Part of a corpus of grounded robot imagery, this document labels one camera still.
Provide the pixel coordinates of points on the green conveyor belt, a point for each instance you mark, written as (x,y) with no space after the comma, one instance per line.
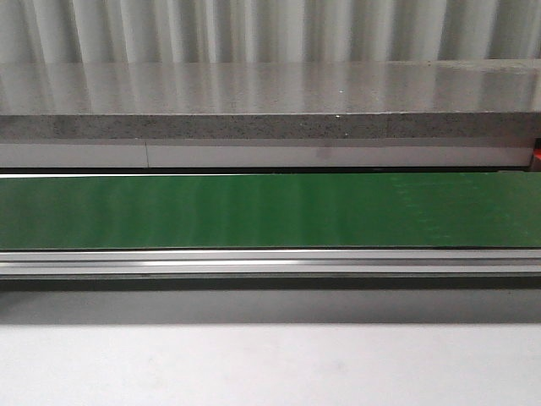
(272,211)

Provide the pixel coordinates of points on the grey speckled stone counter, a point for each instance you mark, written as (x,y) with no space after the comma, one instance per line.
(191,116)

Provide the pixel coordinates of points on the red object at right edge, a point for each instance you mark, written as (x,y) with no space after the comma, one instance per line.
(536,158)

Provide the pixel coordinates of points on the grey pleated curtain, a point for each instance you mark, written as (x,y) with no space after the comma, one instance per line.
(267,31)

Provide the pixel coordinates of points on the aluminium conveyor side rail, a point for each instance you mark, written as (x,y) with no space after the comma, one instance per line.
(288,269)

